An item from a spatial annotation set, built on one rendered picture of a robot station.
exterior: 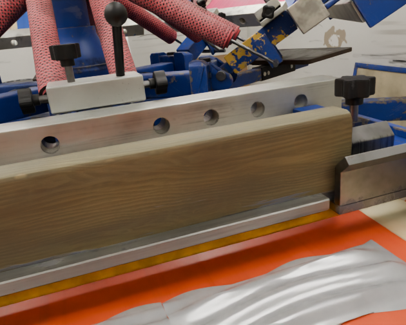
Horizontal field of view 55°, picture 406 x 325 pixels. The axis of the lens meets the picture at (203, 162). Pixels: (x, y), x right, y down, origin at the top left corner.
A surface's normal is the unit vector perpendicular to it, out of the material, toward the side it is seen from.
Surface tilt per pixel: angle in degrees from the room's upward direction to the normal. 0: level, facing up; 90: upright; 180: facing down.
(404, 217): 0
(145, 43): 90
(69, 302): 0
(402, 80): 80
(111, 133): 90
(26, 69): 90
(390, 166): 90
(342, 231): 0
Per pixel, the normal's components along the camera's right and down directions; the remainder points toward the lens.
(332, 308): 0.08, -0.63
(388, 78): -0.94, 0.04
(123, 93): 0.33, 0.29
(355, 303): 0.16, -0.43
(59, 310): -0.09, -0.94
